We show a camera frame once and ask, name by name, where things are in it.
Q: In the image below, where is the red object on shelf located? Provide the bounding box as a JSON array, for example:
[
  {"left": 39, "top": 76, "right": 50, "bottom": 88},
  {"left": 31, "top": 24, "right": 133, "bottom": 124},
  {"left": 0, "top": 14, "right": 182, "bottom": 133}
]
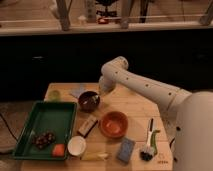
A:
[{"left": 97, "top": 18, "right": 109, "bottom": 24}]

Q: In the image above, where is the orange fruit block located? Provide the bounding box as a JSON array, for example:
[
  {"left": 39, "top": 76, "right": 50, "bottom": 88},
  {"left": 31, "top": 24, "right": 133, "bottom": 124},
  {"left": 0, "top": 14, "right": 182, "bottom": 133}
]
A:
[{"left": 52, "top": 144, "right": 65, "bottom": 157}]

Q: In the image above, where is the grey cloth piece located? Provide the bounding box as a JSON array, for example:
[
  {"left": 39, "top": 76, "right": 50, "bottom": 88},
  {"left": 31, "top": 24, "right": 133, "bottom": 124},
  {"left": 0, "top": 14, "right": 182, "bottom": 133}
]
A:
[{"left": 70, "top": 84, "right": 86, "bottom": 98}]

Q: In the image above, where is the blue sponge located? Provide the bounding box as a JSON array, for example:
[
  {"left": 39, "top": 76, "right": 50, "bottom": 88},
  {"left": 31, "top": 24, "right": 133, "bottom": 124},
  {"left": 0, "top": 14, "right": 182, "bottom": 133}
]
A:
[{"left": 116, "top": 137, "right": 135, "bottom": 163}]

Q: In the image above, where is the dark grape bunch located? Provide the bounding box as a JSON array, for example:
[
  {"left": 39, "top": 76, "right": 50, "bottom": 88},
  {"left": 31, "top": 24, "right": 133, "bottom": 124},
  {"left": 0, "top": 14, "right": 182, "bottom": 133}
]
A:
[{"left": 32, "top": 132, "right": 56, "bottom": 149}]

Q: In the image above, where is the orange bowl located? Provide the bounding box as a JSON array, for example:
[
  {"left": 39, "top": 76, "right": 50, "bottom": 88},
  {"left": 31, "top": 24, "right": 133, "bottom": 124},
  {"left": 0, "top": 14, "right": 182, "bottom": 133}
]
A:
[{"left": 99, "top": 111, "right": 128, "bottom": 139}]

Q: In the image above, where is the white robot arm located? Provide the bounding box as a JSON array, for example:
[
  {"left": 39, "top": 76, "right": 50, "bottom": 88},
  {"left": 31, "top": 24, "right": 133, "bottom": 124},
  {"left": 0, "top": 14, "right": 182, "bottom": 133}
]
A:
[{"left": 99, "top": 56, "right": 213, "bottom": 171}]

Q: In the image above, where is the white cup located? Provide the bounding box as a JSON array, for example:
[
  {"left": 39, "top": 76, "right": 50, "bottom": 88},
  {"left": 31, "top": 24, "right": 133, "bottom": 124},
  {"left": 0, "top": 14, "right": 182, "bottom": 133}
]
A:
[{"left": 67, "top": 136, "right": 86, "bottom": 157}]

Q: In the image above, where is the yellow banana toy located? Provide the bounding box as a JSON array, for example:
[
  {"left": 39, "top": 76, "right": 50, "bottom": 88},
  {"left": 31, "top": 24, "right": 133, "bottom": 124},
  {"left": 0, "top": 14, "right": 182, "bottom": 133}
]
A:
[{"left": 81, "top": 153, "right": 109, "bottom": 161}]

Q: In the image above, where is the purple bowl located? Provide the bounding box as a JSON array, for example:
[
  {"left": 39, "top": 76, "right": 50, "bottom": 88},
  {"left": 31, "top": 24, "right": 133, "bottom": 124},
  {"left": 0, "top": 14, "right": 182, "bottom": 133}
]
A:
[{"left": 78, "top": 91, "right": 100, "bottom": 112}]

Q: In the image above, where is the metal fork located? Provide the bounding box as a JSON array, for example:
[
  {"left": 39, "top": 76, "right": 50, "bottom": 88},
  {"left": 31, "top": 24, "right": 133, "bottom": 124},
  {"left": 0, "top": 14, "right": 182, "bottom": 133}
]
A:
[{"left": 89, "top": 95, "right": 100, "bottom": 104}]

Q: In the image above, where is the wooden black eraser block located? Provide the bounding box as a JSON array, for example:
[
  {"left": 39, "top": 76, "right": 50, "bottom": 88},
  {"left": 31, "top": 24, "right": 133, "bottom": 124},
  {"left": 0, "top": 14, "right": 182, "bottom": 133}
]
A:
[{"left": 77, "top": 115, "right": 98, "bottom": 137}]

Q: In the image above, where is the green plastic tray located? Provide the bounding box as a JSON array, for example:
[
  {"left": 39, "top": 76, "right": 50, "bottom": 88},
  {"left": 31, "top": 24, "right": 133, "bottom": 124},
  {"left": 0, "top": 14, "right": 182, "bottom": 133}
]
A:
[{"left": 13, "top": 101, "right": 77, "bottom": 161}]

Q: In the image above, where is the black white dish brush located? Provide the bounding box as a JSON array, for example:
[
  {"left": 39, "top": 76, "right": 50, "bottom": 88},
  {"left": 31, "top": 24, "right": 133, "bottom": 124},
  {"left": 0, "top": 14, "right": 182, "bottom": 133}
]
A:
[{"left": 140, "top": 118, "right": 159, "bottom": 161}]

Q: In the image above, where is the black cable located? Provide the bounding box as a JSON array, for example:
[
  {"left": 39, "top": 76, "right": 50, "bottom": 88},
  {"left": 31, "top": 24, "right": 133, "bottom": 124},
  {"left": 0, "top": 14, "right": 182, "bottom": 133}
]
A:
[{"left": 0, "top": 113, "right": 18, "bottom": 155}]

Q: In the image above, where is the green yellow cup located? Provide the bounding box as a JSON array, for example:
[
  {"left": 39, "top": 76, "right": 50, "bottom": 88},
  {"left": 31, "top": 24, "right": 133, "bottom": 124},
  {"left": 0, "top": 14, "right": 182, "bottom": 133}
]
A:
[{"left": 48, "top": 90, "right": 61, "bottom": 101}]

